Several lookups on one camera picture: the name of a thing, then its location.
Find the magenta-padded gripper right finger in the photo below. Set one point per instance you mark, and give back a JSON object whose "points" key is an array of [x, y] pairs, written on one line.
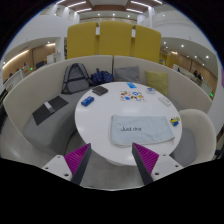
{"points": [[146, 159]]}

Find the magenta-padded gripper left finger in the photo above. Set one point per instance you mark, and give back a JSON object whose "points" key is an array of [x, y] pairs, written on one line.
{"points": [[78, 160]]}

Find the grey cushion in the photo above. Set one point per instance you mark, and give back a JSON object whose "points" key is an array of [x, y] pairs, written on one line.
{"points": [[126, 74]]}

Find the yellow blue toy figure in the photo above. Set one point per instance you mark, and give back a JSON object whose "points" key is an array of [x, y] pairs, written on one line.
{"points": [[175, 121]]}

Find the dark blue patterned bag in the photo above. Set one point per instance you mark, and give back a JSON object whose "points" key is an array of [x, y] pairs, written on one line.
{"points": [[101, 77]]}

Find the dark grey wallet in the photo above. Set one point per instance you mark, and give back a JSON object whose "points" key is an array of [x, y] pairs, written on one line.
{"points": [[100, 90]]}

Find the white sticker sheet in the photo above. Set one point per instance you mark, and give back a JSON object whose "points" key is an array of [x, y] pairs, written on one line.
{"points": [[132, 96]]}

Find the curved beige sofa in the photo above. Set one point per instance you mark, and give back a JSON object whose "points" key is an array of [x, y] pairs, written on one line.
{"points": [[36, 90]]}

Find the black laptop sleeve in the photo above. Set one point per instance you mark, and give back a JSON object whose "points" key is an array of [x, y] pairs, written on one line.
{"points": [[60, 104]]}

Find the grey backpack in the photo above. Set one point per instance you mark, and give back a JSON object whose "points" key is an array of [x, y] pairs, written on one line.
{"points": [[75, 79]]}

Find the person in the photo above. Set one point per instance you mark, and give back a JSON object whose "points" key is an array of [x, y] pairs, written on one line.
{"points": [[200, 76], [195, 73]]}

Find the flat white box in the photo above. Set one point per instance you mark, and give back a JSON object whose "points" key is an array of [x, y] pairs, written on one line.
{"points": [[165, 101]]}

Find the ceiling light strips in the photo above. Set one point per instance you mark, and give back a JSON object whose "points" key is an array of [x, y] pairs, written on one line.
{"points": [[77, 4]]}

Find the white armchair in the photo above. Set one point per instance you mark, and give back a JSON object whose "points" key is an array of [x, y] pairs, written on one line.
{"points": [[200, 128]]}

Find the light blue towel with lettering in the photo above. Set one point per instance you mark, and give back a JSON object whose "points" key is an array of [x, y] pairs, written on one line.
{"points": [[143, 131]]}

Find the yellow partition panel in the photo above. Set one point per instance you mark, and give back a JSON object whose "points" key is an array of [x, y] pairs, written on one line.
{"points": [[146, 43], [115, 38], [81, 40]]}

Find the olive yellow cushion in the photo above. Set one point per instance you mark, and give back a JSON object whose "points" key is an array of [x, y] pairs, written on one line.
{"points": [[157, 82]]}

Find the small blue box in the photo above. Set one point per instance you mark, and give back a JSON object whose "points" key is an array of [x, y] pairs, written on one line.
{"points": [[87, 101]]}

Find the small white grey device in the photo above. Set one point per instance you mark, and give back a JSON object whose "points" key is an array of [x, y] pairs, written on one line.
{"points": [[49, 107]]}

